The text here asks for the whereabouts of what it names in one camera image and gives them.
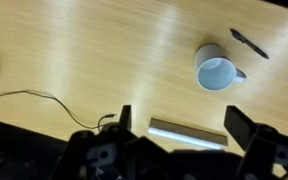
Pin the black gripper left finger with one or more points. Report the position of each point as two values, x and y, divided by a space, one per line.
125 121

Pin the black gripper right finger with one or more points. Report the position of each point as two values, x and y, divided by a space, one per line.
239 126

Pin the black pen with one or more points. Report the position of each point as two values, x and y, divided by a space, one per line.
238 36

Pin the white angled plastic strip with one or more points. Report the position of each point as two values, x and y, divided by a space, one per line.
187 134

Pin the white ceramic mug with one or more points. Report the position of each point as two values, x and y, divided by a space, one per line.
213 70

